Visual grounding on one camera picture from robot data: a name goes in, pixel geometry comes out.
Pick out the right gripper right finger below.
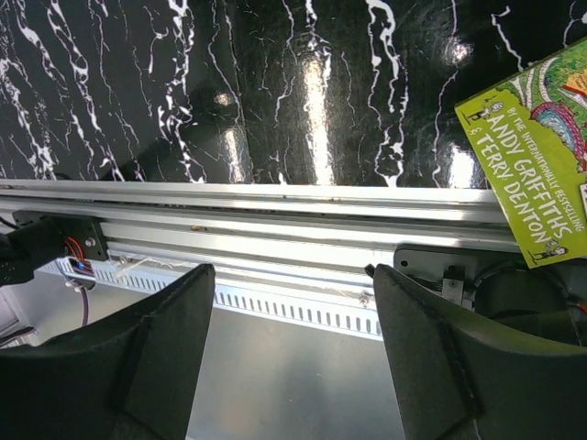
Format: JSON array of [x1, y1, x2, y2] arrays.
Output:
[[373, 265, 586, 439]]

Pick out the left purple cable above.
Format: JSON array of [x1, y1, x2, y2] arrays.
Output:
[[77, 283, 93, 326]]

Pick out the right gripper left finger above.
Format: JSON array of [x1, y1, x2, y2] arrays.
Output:
[[1, 264, 216, 439]]

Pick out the aluminium rail frame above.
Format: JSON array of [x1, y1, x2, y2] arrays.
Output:
[[0, 178, 542, 299]]

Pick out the green 65-storey treehouse book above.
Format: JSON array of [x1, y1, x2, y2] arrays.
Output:
[[455, 40, 586, 268]]

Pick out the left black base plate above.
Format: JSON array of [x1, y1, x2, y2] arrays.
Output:
[[9, 210, 108, 262]]

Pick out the slotted white cable duct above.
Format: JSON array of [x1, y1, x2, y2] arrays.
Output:
[[41, 258, 382, 341]]

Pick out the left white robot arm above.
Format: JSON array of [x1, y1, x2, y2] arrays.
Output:
[[0, 218, 66, 287]]

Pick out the left small circuit board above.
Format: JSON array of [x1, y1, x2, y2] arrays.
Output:
[[66, 258, 94, 277]]

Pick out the black marble pattern mat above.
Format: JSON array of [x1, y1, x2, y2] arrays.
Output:
[[1, 1, 586, 188]]

